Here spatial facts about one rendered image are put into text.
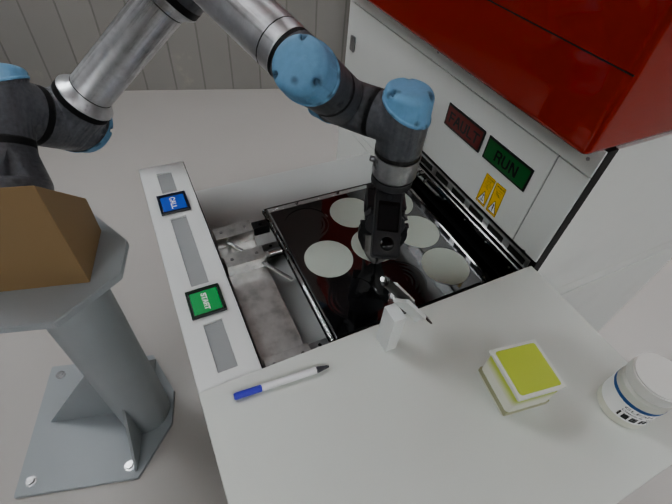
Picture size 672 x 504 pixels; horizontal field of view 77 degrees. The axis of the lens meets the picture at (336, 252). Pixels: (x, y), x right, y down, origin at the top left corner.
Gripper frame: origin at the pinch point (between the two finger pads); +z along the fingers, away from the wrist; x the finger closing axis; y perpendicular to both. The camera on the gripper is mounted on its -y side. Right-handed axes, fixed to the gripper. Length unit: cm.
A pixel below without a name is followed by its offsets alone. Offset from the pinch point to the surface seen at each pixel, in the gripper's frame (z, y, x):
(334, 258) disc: 1.3, 1.2, 8.4
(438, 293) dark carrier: 1.3, -5.9, -12.2
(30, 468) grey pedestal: 90, -19, 99
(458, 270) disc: 1.3, 0.4, -17.2
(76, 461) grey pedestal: 90, -17, 86
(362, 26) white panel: -22, 62, 5
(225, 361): -4.3, -26.0, 24.1
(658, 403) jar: -13.4, -32.5, -33.2
